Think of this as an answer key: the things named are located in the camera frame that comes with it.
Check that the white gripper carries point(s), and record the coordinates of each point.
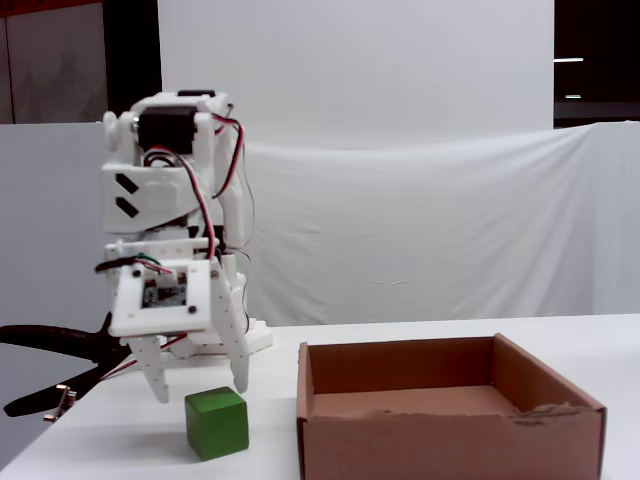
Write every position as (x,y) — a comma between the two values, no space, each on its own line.
(226,320)

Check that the green wooden cube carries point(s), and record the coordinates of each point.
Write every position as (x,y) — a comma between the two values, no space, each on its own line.
(215,425)

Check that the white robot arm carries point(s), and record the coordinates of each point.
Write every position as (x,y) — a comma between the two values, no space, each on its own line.
(150,200)

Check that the brown cardboard box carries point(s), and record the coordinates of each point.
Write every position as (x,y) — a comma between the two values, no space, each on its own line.
(440,445)

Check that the metal clamp screw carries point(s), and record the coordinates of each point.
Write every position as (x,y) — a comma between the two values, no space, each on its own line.
(62,400)

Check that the black spring clamp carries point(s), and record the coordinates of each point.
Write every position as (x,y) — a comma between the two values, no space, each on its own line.
(55,334)

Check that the grey partition panel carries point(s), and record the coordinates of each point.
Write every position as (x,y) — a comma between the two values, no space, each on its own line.
(45,225)

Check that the white draped cloth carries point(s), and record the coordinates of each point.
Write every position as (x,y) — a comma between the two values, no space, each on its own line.
(425,225)

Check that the brown door panel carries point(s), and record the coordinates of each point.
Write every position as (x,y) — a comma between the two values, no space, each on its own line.
(55,65)

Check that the white backdrop board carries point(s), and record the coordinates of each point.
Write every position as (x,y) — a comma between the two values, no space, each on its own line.
(350,60)

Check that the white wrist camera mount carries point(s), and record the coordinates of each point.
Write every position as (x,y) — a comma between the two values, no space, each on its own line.
(130,310)

